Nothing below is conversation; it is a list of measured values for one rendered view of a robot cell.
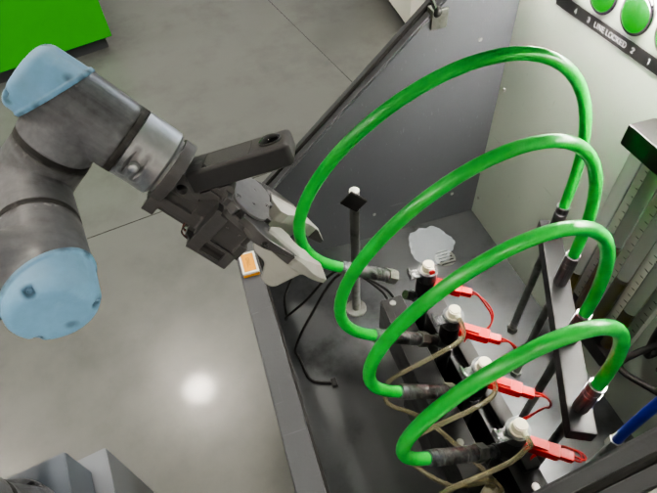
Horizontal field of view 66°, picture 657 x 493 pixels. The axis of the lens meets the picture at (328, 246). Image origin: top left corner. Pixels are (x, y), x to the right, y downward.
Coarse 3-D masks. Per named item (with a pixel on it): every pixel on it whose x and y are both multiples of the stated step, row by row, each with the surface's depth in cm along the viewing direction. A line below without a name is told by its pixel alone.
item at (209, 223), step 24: (192, 144) 53; (168, 192) 52; (192, 192) 54; (216, 192) 54; (240, 192) 55; (264, 192) 59; (192, 216) 56; (216, 216) 54; (240, 216) 55; (264, 216) 55; (192, 240) 55; (216, 240) 56; (240, 240) 56; (216, 264) 58
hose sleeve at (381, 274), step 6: (348, 264) 66; (342, 270) 65; (366, 270) 67; (372, 270) 68; (378, 270) 69; (384, 270) 69; (360, 276) 67; (366, 276) 68; (372, 276) 68; (378, 276) 69; (384, 276) 69
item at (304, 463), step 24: (240, 264) 94; (264, 288) 90; (264, 312) 87; (264, 336) 84; (264, 360) 81; (288, 360) 81; (288, 384) 78; (288, 408) 76; (288, 432) 73; (288, 456) 71; (312, 456) 71; (312, 480) 69
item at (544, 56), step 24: (504, 48) 49; (528, 48) 49; (432, 72) 48; (456, 72) 48; (576, 72) 53; (408, 96) 49; (576, 96) 56; (576, 168) 65; (312, 192) 54; (336, 264) 65
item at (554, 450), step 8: (536, 440) 58; (544, 440) 58; (536, 448) 58; (544, 448) 57; (552, 448) 58; (560, 448) 58; (544, 456) 58; (552, 456) 57; (560, 456) 57; (568, 456) 57
